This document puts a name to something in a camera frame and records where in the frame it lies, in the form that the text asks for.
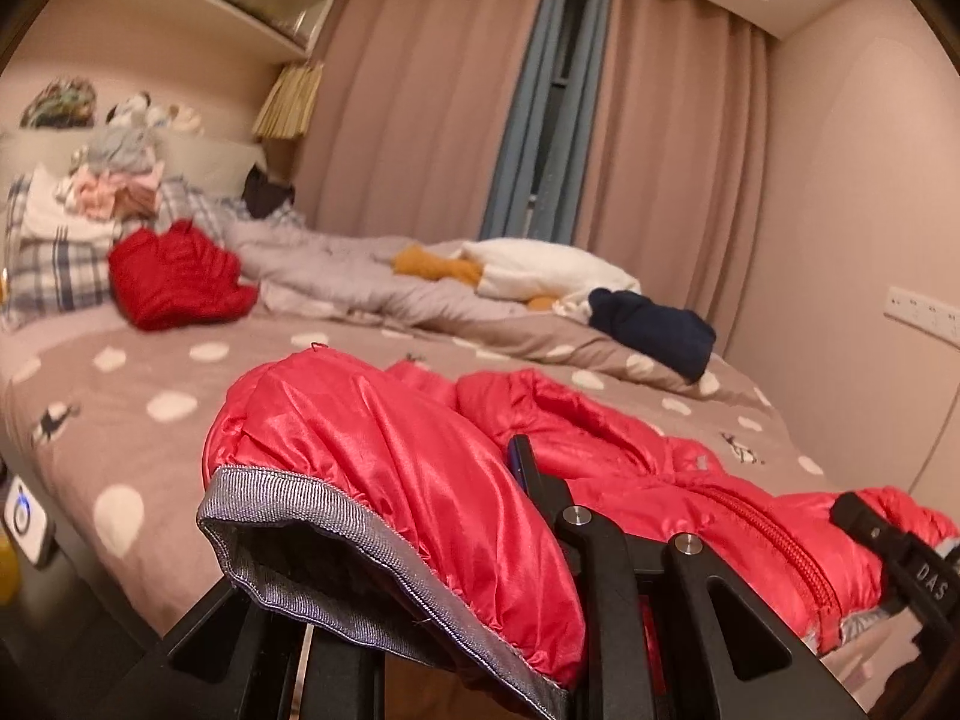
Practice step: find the grey quilt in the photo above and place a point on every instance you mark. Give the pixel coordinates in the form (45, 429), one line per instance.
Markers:
(330, 270)

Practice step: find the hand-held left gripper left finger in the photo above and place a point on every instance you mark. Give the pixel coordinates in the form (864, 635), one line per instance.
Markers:
(225, 652)

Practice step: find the white folded shirt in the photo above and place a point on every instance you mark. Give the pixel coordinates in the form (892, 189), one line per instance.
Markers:
(60, 214)

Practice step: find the dark red down jacket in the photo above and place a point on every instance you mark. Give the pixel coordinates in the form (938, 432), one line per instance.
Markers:
(172, 277)

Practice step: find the floral cloth bundle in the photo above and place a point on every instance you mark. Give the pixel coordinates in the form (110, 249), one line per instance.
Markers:
(60, 101)

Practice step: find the polka dot bed cover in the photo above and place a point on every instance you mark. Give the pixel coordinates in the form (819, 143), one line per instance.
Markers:
(150, 360)

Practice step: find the white goose plush toy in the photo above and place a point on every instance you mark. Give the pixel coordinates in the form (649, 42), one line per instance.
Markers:
(540, 266)

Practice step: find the white wall shelf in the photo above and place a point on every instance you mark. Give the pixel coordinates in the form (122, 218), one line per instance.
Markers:
(225, 7)

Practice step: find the blue curtain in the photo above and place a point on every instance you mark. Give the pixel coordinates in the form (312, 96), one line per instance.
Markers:
(581, 90)
(521, 127)

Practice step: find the black cloth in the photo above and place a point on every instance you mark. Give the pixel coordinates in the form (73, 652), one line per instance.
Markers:
(266, 195)

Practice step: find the pink-red hooded down jacket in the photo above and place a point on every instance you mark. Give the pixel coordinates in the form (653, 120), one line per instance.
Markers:
(390, 450)

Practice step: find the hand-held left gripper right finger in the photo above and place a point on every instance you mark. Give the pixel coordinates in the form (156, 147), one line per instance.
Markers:
(592, 540)

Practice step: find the pink curtain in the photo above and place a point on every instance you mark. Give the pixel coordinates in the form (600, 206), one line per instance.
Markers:
(420, 90)
(675, 165)

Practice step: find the plaid pillow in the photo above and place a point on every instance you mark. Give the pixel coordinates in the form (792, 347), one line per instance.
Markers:
(202, 210)
(52, 277)

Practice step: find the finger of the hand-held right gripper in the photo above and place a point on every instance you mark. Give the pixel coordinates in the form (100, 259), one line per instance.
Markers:
(862, 521)

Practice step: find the black and white plush dog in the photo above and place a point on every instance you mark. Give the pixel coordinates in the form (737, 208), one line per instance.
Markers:
(131, 111)

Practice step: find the pile of pink grey clothes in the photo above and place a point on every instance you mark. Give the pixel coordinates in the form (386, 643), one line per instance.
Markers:
(120, 180)

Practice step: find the navy blue fleece garment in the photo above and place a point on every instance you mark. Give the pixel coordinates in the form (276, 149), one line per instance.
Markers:
(652, 330)

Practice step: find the window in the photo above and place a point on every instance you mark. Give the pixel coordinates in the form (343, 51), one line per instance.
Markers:
(562, 105)

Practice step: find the white wall outlet strip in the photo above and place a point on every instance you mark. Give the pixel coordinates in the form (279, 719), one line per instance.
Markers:
(922, 315)

